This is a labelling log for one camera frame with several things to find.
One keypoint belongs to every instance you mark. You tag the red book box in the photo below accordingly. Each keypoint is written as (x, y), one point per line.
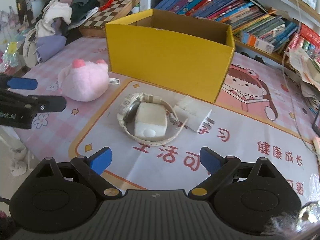
(308, 35)

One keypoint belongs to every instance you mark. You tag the yellow cardboard box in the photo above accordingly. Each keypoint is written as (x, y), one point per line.
(162, 62)

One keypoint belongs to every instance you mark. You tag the row of colourful books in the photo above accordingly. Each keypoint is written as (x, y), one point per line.
(225, 7)

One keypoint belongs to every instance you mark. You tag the white wristwatch with cushion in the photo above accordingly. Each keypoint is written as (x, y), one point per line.
(130, 110)

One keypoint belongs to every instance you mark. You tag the lavender garment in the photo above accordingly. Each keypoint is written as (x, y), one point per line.
(50, 46)

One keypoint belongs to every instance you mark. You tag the stack of books and papers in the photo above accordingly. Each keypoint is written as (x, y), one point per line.
(310, 75)

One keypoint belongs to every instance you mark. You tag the wooden chessboard box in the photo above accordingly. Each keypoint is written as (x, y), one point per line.
(112, 10)

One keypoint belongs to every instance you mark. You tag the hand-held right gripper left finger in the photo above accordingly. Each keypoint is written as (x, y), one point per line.
(101, 161)

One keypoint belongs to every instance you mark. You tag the dark garment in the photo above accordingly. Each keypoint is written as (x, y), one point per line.
(82, 8)

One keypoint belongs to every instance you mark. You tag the pink checked printed tablecloth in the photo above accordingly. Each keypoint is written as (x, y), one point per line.
(250, 135)

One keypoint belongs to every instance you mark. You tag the white fuzzy object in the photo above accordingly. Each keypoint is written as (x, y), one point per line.
(19, 168)

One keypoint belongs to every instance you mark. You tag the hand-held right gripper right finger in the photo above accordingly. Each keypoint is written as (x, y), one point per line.
(211, 161)

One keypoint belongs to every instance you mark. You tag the white charger plug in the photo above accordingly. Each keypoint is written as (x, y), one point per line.
(188, 112)

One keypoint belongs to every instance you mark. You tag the pile of clothes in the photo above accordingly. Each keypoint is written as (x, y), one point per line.
(53, 12)

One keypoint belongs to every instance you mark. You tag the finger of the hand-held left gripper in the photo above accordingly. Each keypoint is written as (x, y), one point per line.
(22, 83)
(52, 103)

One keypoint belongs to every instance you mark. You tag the black standing smartphone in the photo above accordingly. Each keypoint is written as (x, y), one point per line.
(318, 121)

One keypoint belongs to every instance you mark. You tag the pink pig plush toy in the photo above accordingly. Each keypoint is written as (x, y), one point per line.
(82, 85)

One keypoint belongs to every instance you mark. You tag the orange white carton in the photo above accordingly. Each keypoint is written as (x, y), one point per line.
(257, 42)

